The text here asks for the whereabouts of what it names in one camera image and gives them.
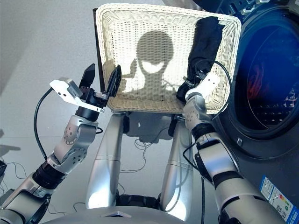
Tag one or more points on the blue energy label sticker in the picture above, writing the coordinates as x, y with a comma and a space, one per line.
278, 203

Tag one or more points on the black cloth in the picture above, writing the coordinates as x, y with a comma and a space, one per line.
205, 42

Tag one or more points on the silver robot torso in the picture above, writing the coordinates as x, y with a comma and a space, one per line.
81, 218

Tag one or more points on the black robot pelvis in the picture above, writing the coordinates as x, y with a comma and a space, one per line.
137, 200

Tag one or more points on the black floor box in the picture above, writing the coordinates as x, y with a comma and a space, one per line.
2, 168

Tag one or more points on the grey washing machine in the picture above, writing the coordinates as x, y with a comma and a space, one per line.
275, 168

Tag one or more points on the perforated steel washer drum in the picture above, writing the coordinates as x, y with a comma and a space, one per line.
268, 112

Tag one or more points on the pale woven basket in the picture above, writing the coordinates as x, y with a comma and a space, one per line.
121, 35

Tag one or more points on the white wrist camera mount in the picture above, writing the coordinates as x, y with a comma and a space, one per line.
60, 87
210, 81

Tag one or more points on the orange red cloth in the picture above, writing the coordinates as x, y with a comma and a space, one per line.
255, 86

